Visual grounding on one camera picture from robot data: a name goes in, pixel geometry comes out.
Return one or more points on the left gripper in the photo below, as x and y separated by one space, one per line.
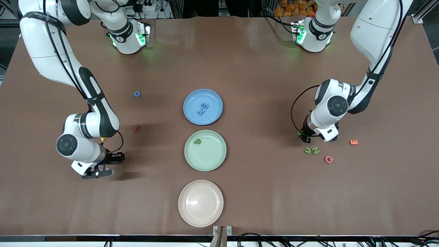
306 131

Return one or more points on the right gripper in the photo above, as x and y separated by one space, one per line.
111 158

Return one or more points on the green foam letter N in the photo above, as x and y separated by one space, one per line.
316 150

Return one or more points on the blue foam letter G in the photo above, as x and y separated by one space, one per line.
139 94

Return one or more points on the blue foam letter X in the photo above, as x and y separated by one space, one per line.
201 112

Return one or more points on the blue foam letter E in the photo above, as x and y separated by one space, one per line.
204 105

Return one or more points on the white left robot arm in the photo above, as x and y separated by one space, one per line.
374 31

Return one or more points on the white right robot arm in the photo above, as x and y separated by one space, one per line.
44 51

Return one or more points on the pink foam letter Q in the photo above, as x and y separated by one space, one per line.
325 160

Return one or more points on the red foam letter I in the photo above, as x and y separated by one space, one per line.
136 129

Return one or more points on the green plate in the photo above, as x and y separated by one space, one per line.
209 159

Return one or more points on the blue plate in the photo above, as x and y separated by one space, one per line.
212 116

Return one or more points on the beige plate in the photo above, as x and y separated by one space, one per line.
201 203

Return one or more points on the bag of oranges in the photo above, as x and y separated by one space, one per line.
291 8

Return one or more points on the white table edge rail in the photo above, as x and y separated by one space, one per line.
51 244

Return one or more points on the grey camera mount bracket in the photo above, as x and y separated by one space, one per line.
222 230

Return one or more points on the aluminium frame post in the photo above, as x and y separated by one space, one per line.
417 19

